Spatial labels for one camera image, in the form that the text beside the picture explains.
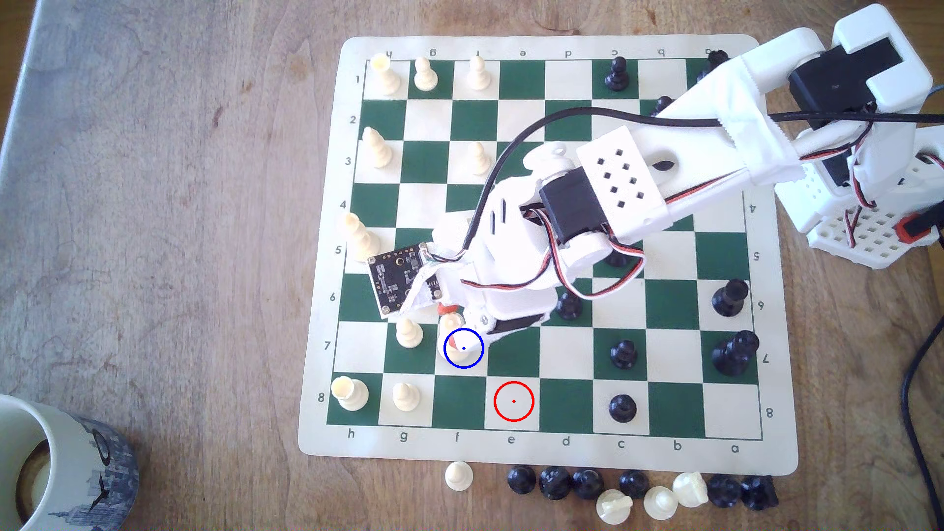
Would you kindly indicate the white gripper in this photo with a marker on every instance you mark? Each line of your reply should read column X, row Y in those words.
column 517, row 324

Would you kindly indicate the white chess piece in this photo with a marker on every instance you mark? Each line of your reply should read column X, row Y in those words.
column 690, row 489
column 451, row 333
column 613, row 507

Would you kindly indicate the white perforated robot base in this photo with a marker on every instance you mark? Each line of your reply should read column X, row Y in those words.
column 877, row 228

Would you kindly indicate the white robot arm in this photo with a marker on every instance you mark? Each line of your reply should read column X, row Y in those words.
column 708, row 118

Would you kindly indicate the white chess pawn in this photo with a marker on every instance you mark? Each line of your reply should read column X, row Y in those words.
column 424, row 75
column 405, row 396
column 660, row 503
column 459, row 476
column 479, row 158
column 479, row 74
column 408, row 333

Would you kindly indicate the green and cream chess mat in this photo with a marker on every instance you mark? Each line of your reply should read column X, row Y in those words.
column 516, row 354

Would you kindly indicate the black chess pawn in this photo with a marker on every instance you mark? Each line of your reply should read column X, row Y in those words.
column 569, row 306
column 618, row 259
column 634, row 484
column 521, row 479
column 624, row 354
column 662, row 105
column 622, row 407
column 588, row 484
column 724, row 490
column 616, row 74

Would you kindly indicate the white chess rook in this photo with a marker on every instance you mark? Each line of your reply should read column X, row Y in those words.
column 349, row 392

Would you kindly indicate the white chess bishop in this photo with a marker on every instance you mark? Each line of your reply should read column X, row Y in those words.
column 385, row 74
column 377, row 147

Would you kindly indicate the black chess piece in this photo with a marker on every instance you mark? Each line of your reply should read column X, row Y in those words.
column 554, row 482
column 714, row 60
column 759, row 492

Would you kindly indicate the black chess knight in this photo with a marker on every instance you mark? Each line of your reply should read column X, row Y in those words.
column 735, row 352

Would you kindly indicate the black pawn a6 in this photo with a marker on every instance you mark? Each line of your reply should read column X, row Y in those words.
column 729, row 297

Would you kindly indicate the white tape wrap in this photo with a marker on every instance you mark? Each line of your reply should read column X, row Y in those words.
column 759, row 125

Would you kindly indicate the white mug with skyline print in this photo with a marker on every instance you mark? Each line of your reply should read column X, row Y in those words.
column 74, row 472

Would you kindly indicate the orange and black connector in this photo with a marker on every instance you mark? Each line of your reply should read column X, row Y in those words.
column 914, row 226

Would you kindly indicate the black camera circuit board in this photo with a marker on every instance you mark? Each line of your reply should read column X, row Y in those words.
column 397, row 279

